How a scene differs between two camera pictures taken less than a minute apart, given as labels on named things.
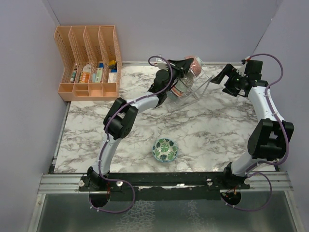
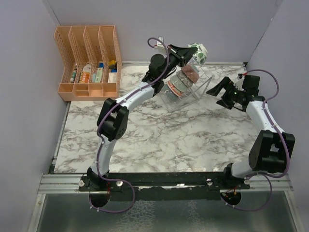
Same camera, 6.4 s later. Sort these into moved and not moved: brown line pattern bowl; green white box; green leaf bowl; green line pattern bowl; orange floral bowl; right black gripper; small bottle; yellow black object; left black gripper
Moved: right black gripper; left black gripper; green leaf bowl
Not moved: yellow black object; orange floral bowl; green white box; green line pattern bowl; small bottle; brown line pattern bowl
